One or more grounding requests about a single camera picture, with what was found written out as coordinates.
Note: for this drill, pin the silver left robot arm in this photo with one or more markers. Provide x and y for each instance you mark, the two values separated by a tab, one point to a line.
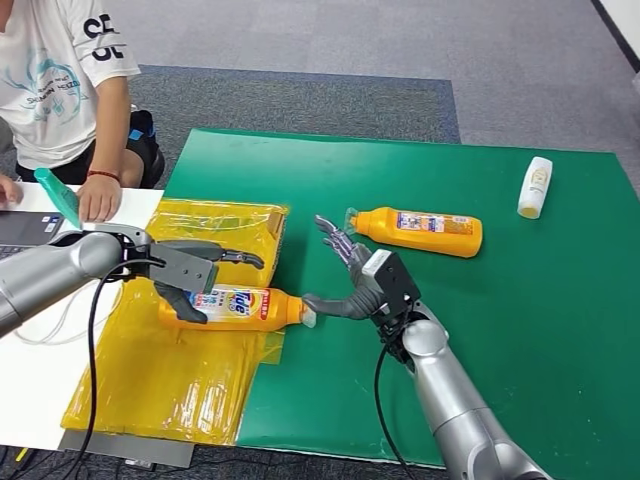
50	272

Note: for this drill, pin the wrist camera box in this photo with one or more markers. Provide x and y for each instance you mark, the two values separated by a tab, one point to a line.
183	268
395	281

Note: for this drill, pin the green table mat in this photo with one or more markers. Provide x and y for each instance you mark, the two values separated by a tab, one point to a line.
450	166

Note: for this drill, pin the small white bottle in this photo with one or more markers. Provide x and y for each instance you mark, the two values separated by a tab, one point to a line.
535	187

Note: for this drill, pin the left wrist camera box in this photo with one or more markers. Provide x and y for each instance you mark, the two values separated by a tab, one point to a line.
183	268

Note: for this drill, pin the dark grey laptop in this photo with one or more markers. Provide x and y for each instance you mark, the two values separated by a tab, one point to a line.
23	228

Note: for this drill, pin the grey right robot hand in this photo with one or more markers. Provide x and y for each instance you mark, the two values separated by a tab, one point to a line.
362	298

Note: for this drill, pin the orange detergent bottle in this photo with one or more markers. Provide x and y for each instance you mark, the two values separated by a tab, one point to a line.
255	310
425	236

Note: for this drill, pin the grey flat plate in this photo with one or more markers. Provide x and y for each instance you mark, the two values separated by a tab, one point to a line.
150	453

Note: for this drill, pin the person's left hand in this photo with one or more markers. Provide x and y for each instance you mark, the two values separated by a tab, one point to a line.
99	199

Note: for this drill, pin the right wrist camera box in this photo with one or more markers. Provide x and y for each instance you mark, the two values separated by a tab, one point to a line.
395	281

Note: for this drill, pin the person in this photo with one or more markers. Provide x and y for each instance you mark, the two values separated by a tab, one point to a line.
50	86

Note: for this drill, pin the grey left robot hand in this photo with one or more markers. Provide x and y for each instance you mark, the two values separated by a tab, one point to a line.
185	308

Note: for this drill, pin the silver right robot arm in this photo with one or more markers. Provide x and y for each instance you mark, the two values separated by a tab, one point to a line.
460	411

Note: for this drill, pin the person's right hand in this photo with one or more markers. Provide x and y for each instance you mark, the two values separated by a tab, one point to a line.
9	191

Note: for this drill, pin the teal plastic bottle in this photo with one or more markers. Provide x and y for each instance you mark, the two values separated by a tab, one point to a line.
59	197

